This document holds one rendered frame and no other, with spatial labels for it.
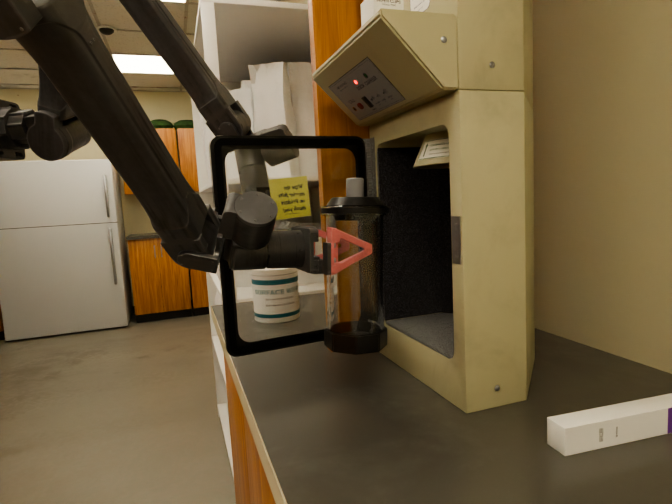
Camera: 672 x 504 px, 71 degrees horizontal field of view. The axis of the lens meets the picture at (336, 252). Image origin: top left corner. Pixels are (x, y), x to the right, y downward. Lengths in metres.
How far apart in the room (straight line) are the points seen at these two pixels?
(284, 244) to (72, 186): 4.92
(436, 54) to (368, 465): 0.54
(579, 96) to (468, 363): 0.65
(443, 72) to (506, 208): 0.22
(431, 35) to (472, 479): 0.56
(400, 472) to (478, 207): 0.37
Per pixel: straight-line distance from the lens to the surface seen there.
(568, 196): 1.16
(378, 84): 0.80
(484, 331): 0.75
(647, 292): 1.05
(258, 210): 0.63
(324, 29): 1.06
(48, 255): 5.61
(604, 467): 0.69
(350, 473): 0.63
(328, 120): 1.01
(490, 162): 0.73
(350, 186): 0.74
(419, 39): 0.70
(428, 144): 0.83
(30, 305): 5.72
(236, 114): 0.98
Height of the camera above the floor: 1.27
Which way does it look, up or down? 6 degrees down
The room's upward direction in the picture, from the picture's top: 3 degrees counter-clockwise
